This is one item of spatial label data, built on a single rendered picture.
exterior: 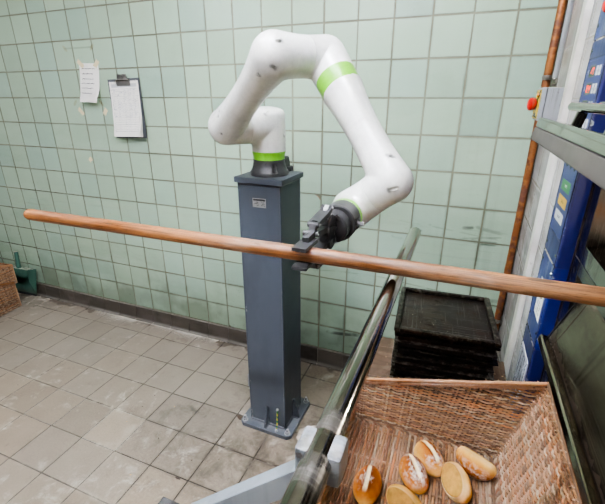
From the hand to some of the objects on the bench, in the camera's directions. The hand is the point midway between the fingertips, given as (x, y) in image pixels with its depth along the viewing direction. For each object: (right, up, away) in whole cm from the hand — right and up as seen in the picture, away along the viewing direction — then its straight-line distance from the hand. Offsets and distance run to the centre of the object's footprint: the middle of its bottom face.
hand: (305, 253), depth 78 cm
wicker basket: (+26, -62, +10) cm, 68 cm away
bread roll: (+44, -55, +24) cm, 75 cm away
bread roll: (+35, -58, +18) cm, 70 cm away
